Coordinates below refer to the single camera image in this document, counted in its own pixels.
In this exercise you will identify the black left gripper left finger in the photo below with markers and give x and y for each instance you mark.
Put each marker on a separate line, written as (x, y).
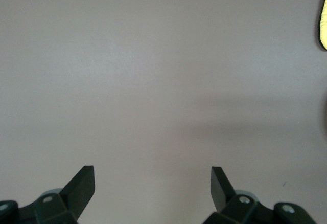
(76, 190)

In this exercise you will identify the yellow sponge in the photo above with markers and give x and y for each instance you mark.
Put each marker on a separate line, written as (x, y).
(324, 22)

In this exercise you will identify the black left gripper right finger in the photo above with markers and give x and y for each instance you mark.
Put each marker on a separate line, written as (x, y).
(221, 190)

